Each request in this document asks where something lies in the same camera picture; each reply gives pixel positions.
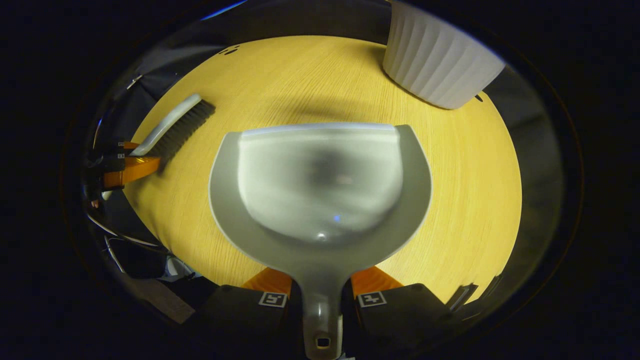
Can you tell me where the white ribbed garbage bin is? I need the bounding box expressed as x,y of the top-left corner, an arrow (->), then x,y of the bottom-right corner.
382,0 -> 507,111

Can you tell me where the light grey dustpan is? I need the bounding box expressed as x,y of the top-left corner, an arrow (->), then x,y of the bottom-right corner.
209,122 -> 434,360

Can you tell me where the thin cable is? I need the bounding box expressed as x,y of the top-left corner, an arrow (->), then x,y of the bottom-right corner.
86,212 -> 163,251

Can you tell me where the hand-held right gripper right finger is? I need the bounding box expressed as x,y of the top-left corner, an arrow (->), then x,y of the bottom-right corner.
342,265 -> 451,358

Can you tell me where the metal desk bracket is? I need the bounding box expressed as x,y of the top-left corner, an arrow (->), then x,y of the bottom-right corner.
447,283 -> 480,312

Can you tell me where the wooden desktop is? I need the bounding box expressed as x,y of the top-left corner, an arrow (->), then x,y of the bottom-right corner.
122,35 -> 523,306

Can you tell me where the small white broom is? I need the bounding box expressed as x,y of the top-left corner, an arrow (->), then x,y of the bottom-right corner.
101,93 -> 217,201

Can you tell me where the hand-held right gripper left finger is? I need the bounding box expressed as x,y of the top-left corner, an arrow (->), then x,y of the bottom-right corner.
197,266 -> 304,358

